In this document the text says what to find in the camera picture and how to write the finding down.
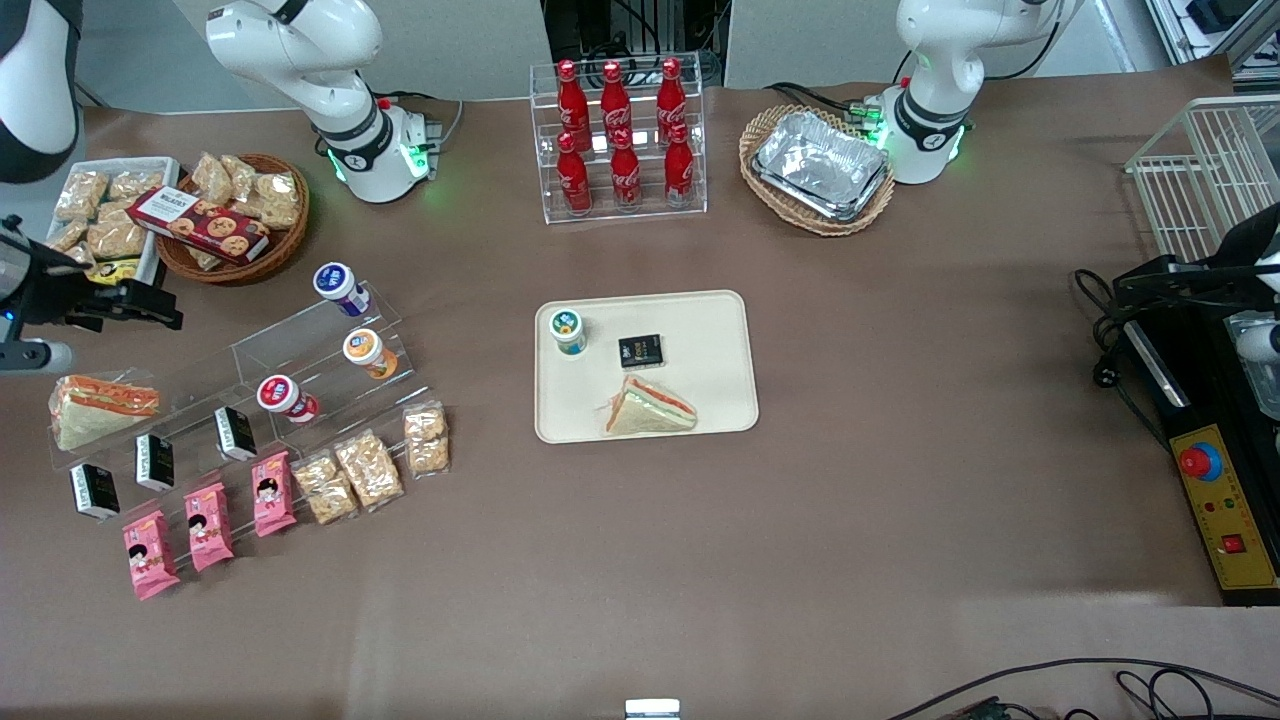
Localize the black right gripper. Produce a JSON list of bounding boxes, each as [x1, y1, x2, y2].
[[0, 214, 186, 347]]

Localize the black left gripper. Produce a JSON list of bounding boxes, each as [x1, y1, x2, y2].
[[1113, 203, 1280, 307]]

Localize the green lid yogurt cup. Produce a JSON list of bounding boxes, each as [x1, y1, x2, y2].
[[548, 307, 590, 358]]

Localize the aluminium foil tray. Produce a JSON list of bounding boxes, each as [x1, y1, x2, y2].
[[751, 110, 892, 224]]

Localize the beige plastic tray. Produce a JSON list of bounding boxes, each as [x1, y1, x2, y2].
[[534, 290, 760, 445]]

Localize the red cookie box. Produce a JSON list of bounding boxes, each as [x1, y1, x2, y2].
[[127, 186, 272, 267]]

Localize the wrapped triangle sandwich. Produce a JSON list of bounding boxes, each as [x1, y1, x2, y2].
[[50, 374, 162, 453], [598, 374, 699, 438]]

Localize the white rectangular bin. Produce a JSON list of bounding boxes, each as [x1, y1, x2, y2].
[[45, 157, 182, 291]]

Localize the clear plastic container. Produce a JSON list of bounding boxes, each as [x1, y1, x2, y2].
[[1224, 314, 1280, 420]]

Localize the black machine with yellow panel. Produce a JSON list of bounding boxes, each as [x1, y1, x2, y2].
[[1118, 295, 1280, 608]]

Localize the round brown wicker basket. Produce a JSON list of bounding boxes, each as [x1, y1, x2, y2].
[[155, 153, 312, 288]]

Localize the small black snack box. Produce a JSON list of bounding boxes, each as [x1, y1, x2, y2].
[[213, 405, 260, 463], [134, 432, 177, 493], [69, 462, 122, 522], [617, 333, 666, 371]]

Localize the clear acrylic stepped display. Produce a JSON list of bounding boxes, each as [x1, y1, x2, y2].
[[46, 282, 434, 523]]

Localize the pink snack packet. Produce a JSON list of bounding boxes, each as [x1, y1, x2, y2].
[[184, 482, 236, 573], [250, 451, 299, 539], [122, 509, 183, 602]]

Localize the light oval wicker basket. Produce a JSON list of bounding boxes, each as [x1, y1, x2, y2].
[[738, 104, 897, 238]]

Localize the clear acrylic bottle rack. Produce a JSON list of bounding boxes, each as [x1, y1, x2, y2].
[[529, 52, 709, 226]]

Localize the red cola bottle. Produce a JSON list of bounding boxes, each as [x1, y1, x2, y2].
[[662, 122, 697, 207], [556, 132, 594, 215], [655, 57, 690, 133], [609, 128, 644, 212], [599, 60, 634, 139], [556, 60, 591, 141]]

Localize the black equipment cabinet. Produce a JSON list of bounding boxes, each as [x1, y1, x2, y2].
[[544, 0, 729, 87]]

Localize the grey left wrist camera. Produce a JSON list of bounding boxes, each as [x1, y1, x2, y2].
[[1234, 322, 1280, 364]]

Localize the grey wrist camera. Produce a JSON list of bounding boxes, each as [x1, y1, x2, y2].
[[1234, 322, 1280, 364], [0, 337, 74, 375]]

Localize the white wire basket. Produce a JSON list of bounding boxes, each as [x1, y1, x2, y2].
[[1125, 95, 1280, 265]]

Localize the black power cable with plug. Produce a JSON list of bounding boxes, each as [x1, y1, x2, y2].
[[1073, 267, 1173, 453]]

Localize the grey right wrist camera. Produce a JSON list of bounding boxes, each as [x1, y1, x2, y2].
[[0, 337, 74, 375]]

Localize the aluminium frame shelf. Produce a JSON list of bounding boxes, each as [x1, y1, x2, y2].
[[1145, 0, 1280, 96]]

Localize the grey arm base connector cables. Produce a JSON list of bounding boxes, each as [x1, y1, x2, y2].
[[378, 90, 467, 153]]

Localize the long black cable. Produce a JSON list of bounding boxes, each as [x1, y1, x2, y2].
[[888, 656, 1280, 720]]

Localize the looped black cable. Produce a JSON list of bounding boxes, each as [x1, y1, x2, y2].
[[1114, 668, 1218, 720]]

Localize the black arm base cables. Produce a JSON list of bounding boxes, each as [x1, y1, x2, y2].
[[764, 80, 893, 127]]

